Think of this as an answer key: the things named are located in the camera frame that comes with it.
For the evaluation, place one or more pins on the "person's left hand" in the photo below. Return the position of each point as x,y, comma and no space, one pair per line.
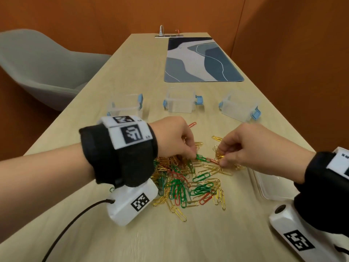
171,136

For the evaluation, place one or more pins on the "person's right hand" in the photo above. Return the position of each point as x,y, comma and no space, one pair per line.
261,150

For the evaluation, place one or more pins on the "transparent box with blue latches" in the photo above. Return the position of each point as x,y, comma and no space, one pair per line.
238,107
125,105
181,102

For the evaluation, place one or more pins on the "pile of colored paper clips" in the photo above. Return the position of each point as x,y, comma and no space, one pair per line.
188,185

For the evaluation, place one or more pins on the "person's left forearm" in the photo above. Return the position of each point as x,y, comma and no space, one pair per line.
41,188

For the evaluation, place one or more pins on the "clear plastic lid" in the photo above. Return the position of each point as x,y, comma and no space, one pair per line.
272,188

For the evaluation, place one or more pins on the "white left marker band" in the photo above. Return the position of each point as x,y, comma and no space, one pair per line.
116,136

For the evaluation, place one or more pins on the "white marker band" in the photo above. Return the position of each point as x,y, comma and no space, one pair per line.
338,163
116,136

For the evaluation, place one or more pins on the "white right marker band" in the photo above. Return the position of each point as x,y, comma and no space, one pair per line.
338,163

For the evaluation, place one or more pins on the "blue patterned desk mat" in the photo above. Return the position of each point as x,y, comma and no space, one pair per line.
201,60

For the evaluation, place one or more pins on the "grey shell chair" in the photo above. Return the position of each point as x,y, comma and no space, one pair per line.
49,68

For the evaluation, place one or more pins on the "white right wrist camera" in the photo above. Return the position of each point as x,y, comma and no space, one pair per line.
283,223

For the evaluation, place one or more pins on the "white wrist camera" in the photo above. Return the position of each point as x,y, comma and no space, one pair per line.
122,207
283,223

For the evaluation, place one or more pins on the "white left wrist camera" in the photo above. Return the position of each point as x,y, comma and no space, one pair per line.
122,207

